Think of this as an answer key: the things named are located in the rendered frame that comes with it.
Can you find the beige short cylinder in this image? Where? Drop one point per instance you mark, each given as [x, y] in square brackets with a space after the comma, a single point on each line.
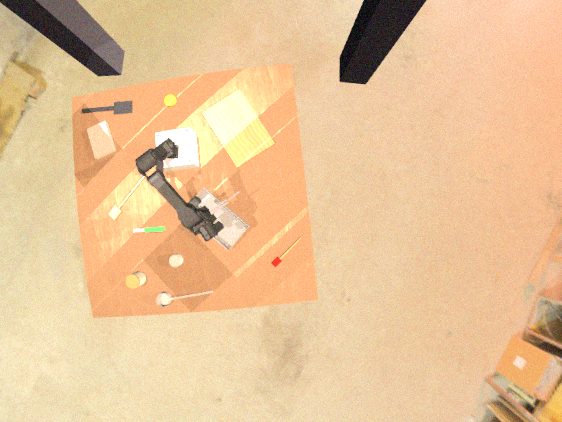
[176, 260]

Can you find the wooden board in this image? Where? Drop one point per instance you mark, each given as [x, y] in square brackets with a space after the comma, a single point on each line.
[238, 128]

